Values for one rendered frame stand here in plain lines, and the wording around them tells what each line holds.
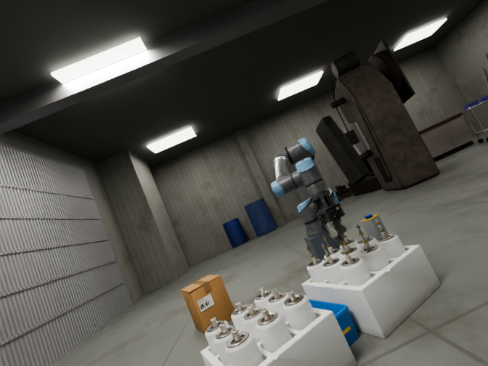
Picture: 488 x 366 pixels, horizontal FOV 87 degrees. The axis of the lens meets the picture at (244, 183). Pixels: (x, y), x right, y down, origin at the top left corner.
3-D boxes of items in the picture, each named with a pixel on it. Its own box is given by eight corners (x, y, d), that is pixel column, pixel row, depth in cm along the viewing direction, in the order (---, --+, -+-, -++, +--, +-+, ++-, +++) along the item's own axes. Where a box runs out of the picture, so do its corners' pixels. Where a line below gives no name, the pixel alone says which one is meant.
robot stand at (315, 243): (322, 278, 176) (303, 237, 180) (346, 267, 177) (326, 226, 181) (331, 285, 158) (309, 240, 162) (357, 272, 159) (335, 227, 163)
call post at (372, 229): (387, 276, 137) (360, 221, 141) (395, 269, 140) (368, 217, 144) (399, 276, 131) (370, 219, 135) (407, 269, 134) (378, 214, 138)
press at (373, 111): (362, 200, 502) (306, 91, 536) (415, 176, 510) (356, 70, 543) (403, 192, 376) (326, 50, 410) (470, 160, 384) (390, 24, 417)
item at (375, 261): (393, 298, 100) (371, 253, 102) (373, 295, 108) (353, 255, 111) (407, 285, 104) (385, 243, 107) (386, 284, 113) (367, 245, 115)
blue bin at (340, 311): (297, 335, 119) (286, 310, 120) (314, 322, 124) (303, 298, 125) (344, 354, 92) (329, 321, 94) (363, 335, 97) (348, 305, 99)
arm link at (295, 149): (317, 208, 180) (283, 144, 158) (338, 199, 176) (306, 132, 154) (322, 218, 170) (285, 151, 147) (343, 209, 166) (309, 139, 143)
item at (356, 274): (386, 298, 102) (364, 255, 105) (382, 311, 94) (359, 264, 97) (362, 301, 108) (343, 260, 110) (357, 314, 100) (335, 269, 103)
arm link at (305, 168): (311, 157, 112) (311, 155, 103) (323, 180, 110) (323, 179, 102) (295, 165, 114) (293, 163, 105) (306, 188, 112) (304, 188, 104)
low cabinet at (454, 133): (420, 161, 814) (408, 139, 825) (478, 141, 611) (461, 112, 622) (374, 182, 805) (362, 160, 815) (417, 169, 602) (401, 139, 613)
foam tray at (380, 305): (317, 319, 125) (301, 284, 127) (368, 280, 142) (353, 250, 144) (385, 339, 90) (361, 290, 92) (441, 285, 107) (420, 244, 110)
